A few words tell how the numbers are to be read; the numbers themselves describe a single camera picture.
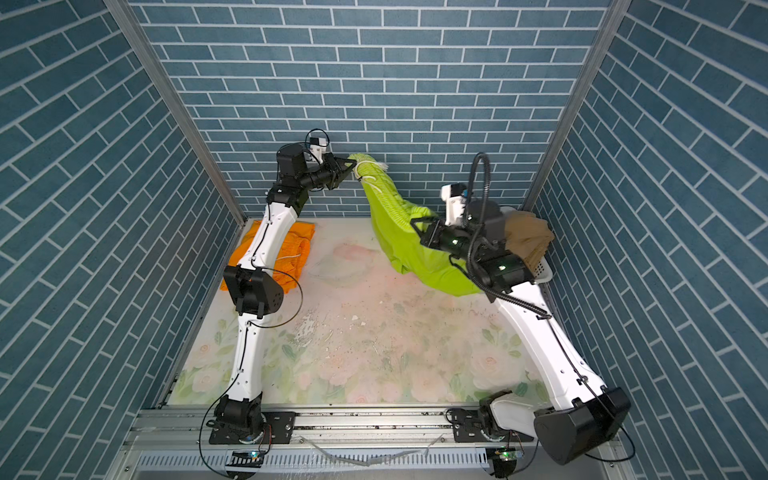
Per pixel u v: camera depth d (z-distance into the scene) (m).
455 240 0.58
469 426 0.74
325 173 0.80
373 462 0.69
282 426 0.74
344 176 0.86
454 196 0.60
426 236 0.62
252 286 0.62
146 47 0.76
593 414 0.37
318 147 0.84
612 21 0.72
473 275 0.50
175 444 0.75
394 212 0.72
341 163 0.85
